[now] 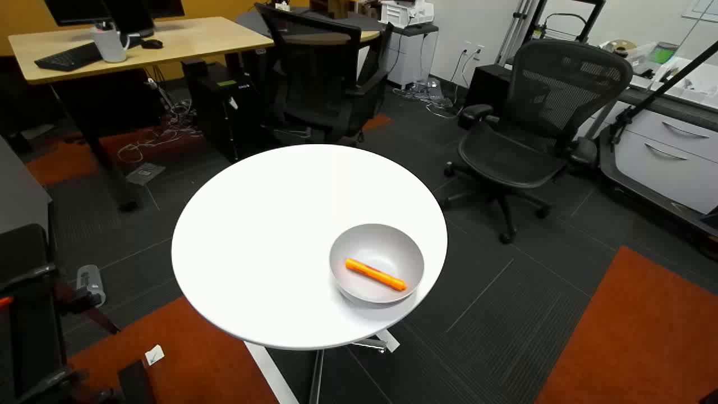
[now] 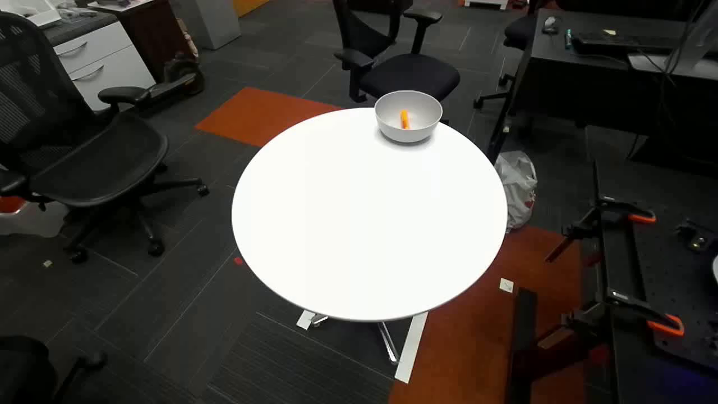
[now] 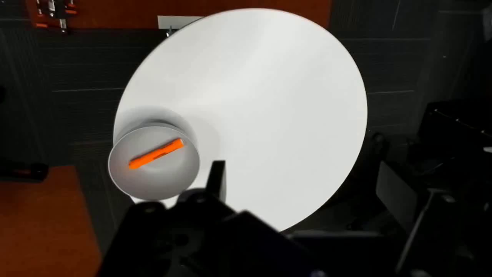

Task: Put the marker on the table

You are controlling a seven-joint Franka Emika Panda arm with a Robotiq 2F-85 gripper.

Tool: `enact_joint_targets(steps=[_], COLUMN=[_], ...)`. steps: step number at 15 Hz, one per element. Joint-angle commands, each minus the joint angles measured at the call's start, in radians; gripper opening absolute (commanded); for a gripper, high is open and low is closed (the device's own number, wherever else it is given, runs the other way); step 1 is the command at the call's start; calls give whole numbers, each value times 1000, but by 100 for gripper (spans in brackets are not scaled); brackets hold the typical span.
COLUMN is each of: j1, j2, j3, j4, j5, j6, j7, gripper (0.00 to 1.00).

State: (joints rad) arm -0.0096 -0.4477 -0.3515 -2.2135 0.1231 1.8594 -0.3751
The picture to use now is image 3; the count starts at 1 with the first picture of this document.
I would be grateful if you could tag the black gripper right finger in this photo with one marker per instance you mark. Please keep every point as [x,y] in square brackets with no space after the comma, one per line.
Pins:
[217,179]

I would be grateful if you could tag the orange carrot stick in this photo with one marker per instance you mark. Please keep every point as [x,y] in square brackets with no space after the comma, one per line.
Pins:
[155,154]

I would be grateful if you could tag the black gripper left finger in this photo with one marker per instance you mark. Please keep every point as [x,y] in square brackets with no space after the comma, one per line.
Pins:
[147,208]

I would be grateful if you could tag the grey bowl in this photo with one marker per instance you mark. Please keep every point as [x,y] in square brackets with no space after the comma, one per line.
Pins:
[154,177]

